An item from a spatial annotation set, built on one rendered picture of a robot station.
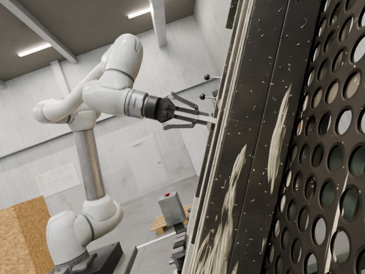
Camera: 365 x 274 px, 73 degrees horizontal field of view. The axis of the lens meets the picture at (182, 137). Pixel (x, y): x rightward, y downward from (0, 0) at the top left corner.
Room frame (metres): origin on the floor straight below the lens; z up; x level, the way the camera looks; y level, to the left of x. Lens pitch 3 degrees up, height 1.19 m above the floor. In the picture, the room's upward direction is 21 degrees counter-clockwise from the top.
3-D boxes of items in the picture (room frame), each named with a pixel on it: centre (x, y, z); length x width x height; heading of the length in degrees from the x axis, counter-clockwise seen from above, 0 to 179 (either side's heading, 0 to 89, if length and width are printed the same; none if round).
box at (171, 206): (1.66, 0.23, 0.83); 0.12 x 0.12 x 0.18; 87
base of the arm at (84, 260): (1.22, 0.72, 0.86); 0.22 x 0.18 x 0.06; 3
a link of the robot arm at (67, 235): (1.25, 0.71, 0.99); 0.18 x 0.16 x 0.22; 138
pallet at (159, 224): (4.57, 0.47, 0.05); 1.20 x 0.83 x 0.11; 89
